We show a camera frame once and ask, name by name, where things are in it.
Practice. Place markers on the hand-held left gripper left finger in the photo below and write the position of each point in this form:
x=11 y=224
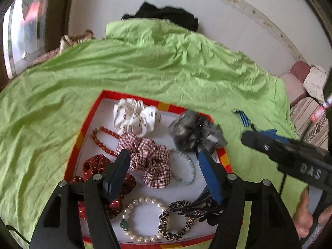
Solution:
x=118 y=171

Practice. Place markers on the white dotted scrunchie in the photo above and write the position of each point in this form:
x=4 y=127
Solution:
x=132 y=119

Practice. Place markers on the brown blanket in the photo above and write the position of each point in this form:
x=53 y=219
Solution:
x=68 y=40

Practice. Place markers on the striped sofa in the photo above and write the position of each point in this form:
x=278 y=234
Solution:
x=295 y=83

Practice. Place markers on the red dotted scrunchie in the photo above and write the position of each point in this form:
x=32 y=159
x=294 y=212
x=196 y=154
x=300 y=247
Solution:
x=93 y=164

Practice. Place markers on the white cloth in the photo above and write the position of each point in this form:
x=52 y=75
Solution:
x=315 y=83

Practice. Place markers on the green bed sheet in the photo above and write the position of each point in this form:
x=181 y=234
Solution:
x=155 y=64

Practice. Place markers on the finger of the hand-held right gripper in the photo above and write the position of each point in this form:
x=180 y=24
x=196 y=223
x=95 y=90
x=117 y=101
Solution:
x=259 y=142

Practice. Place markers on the window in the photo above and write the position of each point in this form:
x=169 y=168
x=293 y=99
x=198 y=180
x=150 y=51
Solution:
x=28 y=31

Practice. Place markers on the leopard print scrunchie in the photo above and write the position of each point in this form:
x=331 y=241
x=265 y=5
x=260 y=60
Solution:
x=163 y=221

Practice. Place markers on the red checked scrunchie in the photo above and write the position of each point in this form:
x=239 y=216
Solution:
x=153 y=158

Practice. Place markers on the person's right hand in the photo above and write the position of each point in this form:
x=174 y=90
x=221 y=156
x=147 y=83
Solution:
x=303 y=215

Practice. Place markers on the grey sheer scrunchie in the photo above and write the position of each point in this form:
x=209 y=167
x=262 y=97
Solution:
x=189 y=129

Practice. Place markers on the dark cloth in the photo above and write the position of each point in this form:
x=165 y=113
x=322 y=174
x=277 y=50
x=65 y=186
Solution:
x=166 y=14

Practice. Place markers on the red and white box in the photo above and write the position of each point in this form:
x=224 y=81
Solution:
x=109 y=103

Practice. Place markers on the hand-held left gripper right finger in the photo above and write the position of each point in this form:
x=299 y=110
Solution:
x=208 y=171

